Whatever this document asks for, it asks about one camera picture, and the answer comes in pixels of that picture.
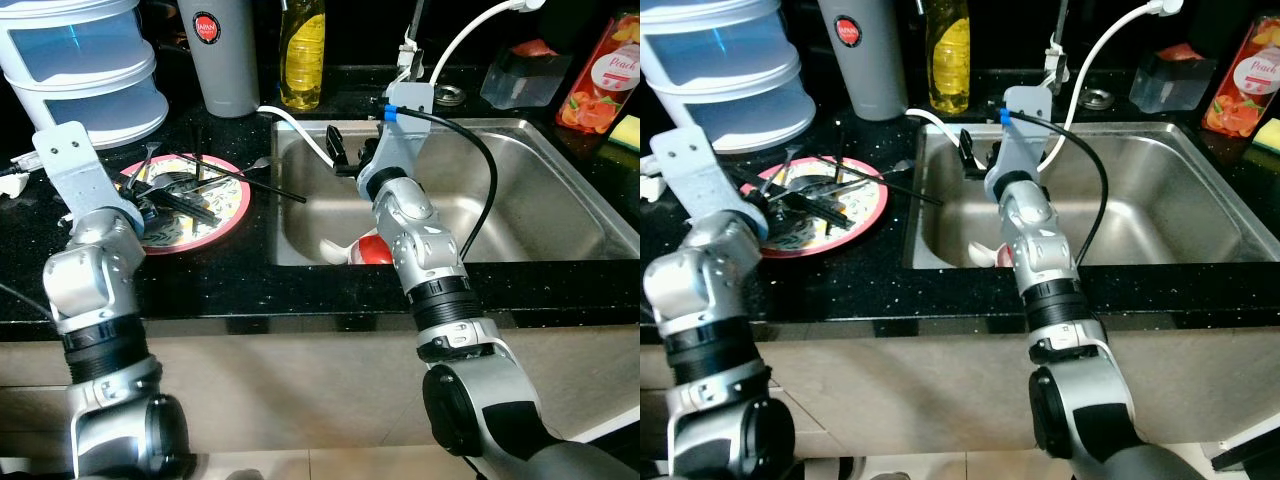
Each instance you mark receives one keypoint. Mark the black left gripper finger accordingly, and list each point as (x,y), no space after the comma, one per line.
(190,215)
(822,222)
(818,200)
(185,195)

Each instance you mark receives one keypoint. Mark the red and white bowl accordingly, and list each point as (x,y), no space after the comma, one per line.
(1005,256)
(375,250)

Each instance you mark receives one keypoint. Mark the white soup spoon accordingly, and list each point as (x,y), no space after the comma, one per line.
(982,257)
(338,253)

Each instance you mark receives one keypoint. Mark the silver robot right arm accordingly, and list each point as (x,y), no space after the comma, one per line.
(1045,270)
(430,260)

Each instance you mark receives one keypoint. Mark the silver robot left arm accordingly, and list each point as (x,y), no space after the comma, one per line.
(95,290)
(705,300)

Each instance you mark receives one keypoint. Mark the pink rimmed patterned plate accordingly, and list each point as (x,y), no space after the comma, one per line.
(865,215)
(225,215)

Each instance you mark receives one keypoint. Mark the silver fork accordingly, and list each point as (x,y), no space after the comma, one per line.
(142,168)
(785,170)

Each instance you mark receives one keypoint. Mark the black chopstick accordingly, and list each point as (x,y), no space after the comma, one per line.
(905,193)
(200,150)
(840,153)
(270,191)

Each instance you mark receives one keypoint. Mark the silver spoon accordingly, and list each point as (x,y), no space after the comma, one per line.
(885,172)
(245,168)

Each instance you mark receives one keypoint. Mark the yellow oil bottle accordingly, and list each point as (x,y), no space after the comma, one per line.
(301,60)
(947,65)

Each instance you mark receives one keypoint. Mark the metal faucet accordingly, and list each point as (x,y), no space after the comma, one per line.
(1056,48)
(410,45)

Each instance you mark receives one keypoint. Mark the grey thermos with red label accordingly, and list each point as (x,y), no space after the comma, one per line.
(865,70)
(220,65)

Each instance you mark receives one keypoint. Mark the white stacked food container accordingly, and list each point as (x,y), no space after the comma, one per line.
(80,70)
(725,75)

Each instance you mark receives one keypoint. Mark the yellow sponge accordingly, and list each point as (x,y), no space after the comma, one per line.
(1268,137)
(627,133)

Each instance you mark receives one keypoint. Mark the stainless steel sink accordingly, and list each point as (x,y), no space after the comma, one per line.
(550,190)
(1180,195)

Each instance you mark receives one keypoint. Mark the red peach bottle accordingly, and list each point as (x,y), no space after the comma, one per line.
(600,85)
(1245,85)

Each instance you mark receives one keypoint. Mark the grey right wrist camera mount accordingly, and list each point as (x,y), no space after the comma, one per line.
(400,140)
(1020,140)

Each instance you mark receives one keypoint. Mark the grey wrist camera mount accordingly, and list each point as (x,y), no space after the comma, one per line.
(400,140)
(80,170)
(700,175)
(1020,140)

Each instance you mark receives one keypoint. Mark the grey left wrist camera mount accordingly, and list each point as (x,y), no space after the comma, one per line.
(80,170)
(700,175)

